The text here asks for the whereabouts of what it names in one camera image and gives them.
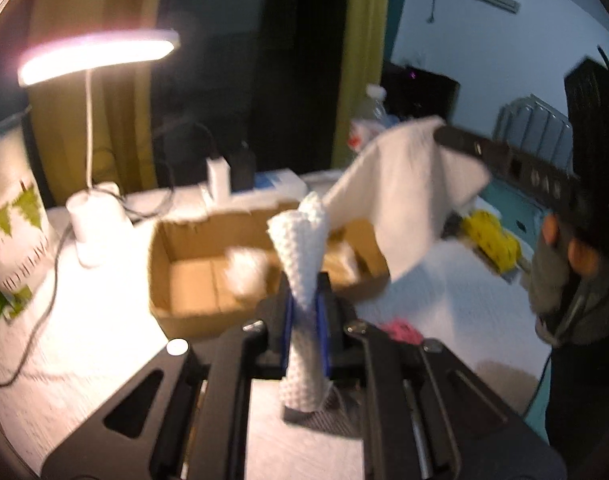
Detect white textured cloth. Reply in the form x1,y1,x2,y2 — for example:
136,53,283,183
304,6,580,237
266,191,336,414

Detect black power adapter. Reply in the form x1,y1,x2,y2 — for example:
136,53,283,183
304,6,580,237
229,141,258,192

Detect yellow curtain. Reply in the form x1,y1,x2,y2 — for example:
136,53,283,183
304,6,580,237
331,0,391,169
28,0,171,196

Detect white patterned fabric bin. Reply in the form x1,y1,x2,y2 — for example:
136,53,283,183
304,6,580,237
0,109,56,307

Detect clear plastic bottle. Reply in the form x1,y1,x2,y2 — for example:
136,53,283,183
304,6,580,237
349,84,401,157

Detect person's right forearm grey sleeve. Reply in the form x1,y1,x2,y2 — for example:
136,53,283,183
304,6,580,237
527,232,609,347

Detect black cable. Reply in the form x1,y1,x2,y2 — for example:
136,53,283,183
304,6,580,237
0,220,76,388

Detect pink knitted cloth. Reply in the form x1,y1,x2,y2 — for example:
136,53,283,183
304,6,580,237
379,317,421,347

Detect yellow sponge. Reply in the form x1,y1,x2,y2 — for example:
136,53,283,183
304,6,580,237
461,209,521,272

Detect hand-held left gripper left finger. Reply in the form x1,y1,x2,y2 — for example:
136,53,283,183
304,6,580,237
41,274,292,480

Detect blue and white box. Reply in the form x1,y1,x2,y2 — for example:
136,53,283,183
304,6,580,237
254,170,308,197

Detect white desk lamp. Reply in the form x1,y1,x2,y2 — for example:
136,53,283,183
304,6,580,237
16,29,181,269

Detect cardboard box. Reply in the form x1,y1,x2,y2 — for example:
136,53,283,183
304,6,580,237
148,205,391,341

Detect black monitor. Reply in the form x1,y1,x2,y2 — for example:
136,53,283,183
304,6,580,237
381,62,461,127

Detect person's right hand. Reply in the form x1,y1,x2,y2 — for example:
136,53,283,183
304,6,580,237
541,213,601,275

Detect metal wire rack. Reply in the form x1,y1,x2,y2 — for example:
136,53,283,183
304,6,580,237
493,93,576,173

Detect white towel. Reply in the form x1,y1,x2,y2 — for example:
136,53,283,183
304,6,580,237
322,116,492,284

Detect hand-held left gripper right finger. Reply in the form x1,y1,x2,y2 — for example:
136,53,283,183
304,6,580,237
317,272,568,480

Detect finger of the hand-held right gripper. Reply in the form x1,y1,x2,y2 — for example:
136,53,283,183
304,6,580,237
433,124,581,212

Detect white charger block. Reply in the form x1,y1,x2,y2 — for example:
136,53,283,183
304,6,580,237
206,157,232,202

